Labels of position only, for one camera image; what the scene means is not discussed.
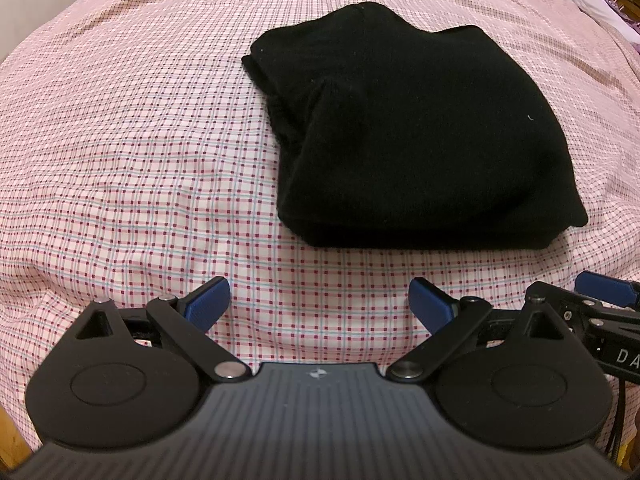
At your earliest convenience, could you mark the black button cardigan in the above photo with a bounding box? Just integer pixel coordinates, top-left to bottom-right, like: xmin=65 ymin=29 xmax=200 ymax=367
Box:
xmin=241 ymin=1 xmax=590 ymax=251

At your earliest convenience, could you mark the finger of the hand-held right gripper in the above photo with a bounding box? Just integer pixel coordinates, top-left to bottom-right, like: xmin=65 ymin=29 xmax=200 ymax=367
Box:
xmin=574 ymin=271 xmax=640 ymax=310

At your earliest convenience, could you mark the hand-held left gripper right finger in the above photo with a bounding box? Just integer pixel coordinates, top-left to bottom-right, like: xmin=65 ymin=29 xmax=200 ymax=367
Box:
xmin=386 ymin=277 xmax=581 ymax=384

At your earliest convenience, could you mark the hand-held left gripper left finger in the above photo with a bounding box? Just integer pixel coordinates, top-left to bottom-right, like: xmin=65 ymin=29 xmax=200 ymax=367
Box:
xmin=70 ymin=276 xmax=253 ymax=384

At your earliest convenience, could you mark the black cable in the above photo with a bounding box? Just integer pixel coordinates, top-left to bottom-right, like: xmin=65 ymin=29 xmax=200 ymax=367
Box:
xmin=602 ymin=374 xmax=635 ymax=467

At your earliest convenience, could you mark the pink checked bed cover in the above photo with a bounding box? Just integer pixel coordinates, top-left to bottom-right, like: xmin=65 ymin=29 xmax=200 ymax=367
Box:
xmin=0 ymin=0 xmax=640 ymax=457

